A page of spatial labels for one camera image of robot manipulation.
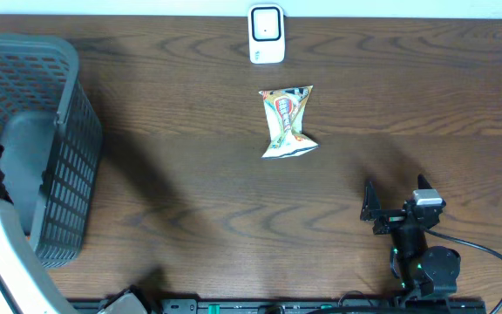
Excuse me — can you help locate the yellow snack chip bag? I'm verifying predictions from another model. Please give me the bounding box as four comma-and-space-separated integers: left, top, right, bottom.
259, 85, 319, 160

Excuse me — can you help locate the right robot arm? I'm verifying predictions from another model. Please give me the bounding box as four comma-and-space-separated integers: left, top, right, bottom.
360, 174, 461, 307

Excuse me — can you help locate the white barcode scanner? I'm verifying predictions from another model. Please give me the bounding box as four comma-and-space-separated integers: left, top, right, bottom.
248, 3, 286, 64

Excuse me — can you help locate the grey plastic shopping basket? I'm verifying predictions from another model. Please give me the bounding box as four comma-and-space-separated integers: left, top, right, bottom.
0, 34, 103, 268

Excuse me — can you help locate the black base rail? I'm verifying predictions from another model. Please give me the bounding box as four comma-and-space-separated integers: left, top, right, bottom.
70, 297, 488, 314

